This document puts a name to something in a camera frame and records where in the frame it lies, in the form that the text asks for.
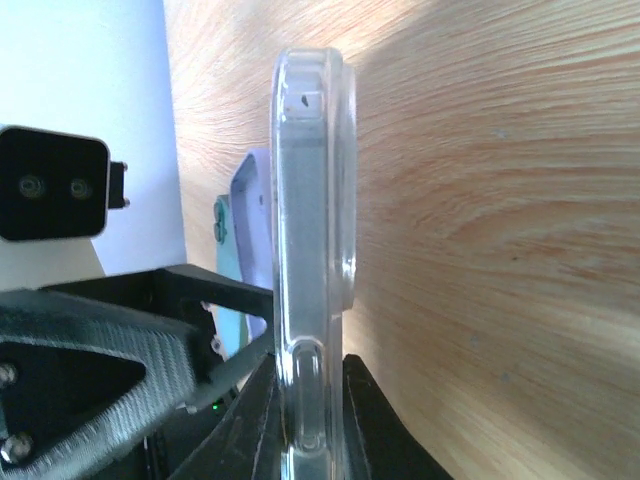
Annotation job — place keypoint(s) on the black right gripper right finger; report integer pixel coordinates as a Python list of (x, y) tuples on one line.
[(377, 443)]

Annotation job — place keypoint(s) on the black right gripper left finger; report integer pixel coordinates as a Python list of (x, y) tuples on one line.
[(249, 441)]

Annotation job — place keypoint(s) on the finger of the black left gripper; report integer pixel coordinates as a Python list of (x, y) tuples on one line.
[(163, 291), (93, 379)]

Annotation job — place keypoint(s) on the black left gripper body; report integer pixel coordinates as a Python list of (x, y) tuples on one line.
[(167, 448)]

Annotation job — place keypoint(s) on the lavender phone case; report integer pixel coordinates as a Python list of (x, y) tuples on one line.
[(250, 200)]

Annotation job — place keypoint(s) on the clear magsafe phone case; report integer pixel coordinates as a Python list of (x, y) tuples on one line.
[(314, 168)]

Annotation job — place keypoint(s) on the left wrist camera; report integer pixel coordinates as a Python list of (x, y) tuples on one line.
[(57, 190)]

